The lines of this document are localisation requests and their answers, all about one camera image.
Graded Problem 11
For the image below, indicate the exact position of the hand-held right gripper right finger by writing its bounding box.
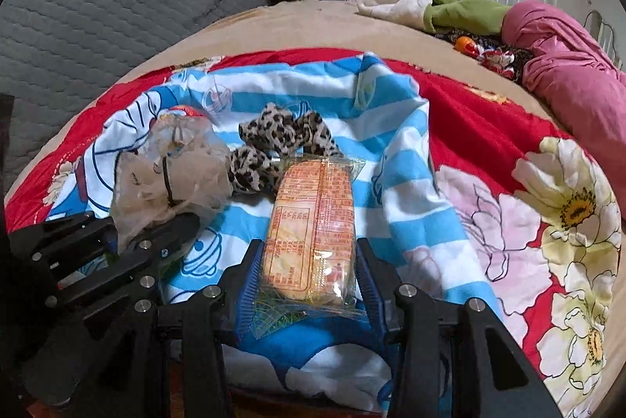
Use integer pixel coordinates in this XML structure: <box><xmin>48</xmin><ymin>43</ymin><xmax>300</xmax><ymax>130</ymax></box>
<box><xmin>356</xmin><ymin>239</ymin><xmax>563</xmax><ymax>418</ymax></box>

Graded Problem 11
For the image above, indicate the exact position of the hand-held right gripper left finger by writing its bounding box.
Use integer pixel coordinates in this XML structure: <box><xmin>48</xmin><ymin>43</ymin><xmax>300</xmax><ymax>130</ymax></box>
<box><xmin>98</xmin><ymin>239</ymin><xmax>267</xmax><ymax>418</ymax></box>

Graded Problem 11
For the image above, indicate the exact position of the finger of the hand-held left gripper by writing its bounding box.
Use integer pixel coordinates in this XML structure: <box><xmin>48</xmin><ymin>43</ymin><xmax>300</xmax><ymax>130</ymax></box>
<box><xmin>49</xmin><ymin>213</ymin><xmax>202</xmax><ymax>317</ymax></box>
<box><xmin>10</xmin><ymin>211</ymin><xmax>119</xmax><ymax>273</ymax></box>

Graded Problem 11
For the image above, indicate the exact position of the orange cracker packet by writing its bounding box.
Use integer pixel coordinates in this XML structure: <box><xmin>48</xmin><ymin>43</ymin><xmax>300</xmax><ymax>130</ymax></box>
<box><xmin>252</xmin><ymin>155</ymin><xmax>367</xmax><ymax>341</ymax></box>

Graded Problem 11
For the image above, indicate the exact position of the beige mesh scrunchie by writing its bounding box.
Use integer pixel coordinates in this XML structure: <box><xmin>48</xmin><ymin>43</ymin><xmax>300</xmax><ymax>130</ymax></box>
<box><xmin>110</xmin><ymin>112</ymin><xmax>233</xmax><ymax>253</ymax></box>

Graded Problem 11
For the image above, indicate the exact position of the leopard print scrunchie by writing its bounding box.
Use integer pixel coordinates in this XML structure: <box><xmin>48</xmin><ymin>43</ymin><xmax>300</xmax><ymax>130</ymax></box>
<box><xmin>227</xmin><ymin>102</ymin><xmax>345</xmax><ymax>195</ymax></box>

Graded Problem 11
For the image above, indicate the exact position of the blue striped cartoon cloth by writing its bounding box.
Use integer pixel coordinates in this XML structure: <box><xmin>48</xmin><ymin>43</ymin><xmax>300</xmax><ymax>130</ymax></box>
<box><xmin>46</xmin><ymin>52</ymin><xmax>504</xmax><ymax>414</ymax></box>

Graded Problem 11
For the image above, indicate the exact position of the red floral blanket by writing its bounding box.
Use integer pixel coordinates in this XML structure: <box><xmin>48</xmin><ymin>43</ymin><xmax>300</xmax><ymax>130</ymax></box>
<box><xmin>5</xmin><ymin>51</ymin><xmax>626</xmax><ymax>418</ymax></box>

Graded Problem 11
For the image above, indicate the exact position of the grey quilted headboard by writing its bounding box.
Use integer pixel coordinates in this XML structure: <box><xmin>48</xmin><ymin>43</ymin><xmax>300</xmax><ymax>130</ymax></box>
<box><xmin>0</xmin><ymin>0</ymin><xmax>270</xmax><ymax>204</ymax></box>

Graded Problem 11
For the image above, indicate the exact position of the beige bed sheet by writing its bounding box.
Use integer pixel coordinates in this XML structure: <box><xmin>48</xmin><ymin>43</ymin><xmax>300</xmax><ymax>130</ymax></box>
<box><xmin>0</xmin><ymin>0</ymin><xmax>626</xmax><ymax>418</ymax></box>

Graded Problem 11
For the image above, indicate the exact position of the green and white garment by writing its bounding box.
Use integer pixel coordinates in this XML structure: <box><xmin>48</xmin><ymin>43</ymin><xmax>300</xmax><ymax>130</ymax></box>
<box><xmin>357</xmin><ymin>0</ymin><xmax>512</xmax><ymax>35</ymax></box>

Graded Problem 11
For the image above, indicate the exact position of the pink duvet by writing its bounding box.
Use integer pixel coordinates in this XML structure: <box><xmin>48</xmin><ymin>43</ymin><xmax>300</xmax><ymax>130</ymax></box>
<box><xmin>501</xmin><ymin>0</ymin><xmax>626</xmax><ymax>223</ymax></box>

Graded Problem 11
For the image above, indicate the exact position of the metal frame chair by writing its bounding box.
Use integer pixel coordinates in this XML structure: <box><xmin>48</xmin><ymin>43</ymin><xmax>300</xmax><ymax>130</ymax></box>
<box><xmin>584</xmin><ymin>10</ymin><xmax>626</xmax><ymax>67</ymax></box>

